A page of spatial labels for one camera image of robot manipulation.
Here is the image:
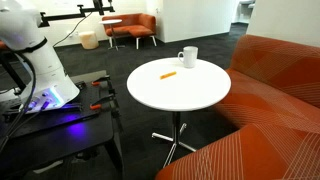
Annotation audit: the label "black clamp orange handle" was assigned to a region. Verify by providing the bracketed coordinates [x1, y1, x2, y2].
[89, 93, 116, 111]
[90, 75, 113, 87]

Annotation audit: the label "orange highlighter marker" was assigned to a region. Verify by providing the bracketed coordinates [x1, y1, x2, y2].
[159, 70, 178, 80]

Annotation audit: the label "large orange patterned sofa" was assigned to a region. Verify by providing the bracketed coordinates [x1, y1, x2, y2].
[154, 34, 320, 180]

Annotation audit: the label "white ceramic mug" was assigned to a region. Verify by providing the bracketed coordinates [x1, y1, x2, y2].
[177, 45, 199, 69]

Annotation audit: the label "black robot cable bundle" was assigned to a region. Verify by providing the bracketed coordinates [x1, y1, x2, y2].
[0, 51, 38, 153]

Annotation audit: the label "small round white side table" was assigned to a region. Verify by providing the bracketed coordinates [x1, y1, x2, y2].
[99, 18, 126, 52]

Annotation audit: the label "thin black hanging cable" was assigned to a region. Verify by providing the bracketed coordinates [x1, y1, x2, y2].
[52, 11, 94, 48]

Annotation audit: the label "beige cylindrical stool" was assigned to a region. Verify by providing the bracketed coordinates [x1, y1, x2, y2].
[78, 30, 100, 51]

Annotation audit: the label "chrome table pedestal base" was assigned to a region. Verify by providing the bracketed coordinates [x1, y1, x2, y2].
[151, 110, 198, 169]

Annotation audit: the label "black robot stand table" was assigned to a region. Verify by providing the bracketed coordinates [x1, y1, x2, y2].
[0, 69, 126, 180]

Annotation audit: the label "small orange sofa white legs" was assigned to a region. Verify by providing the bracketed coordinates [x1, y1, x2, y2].
[101, 13, 158, 50]

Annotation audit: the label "black camera boom mount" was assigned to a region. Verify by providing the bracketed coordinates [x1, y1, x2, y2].
[39, 0, 116, 28]

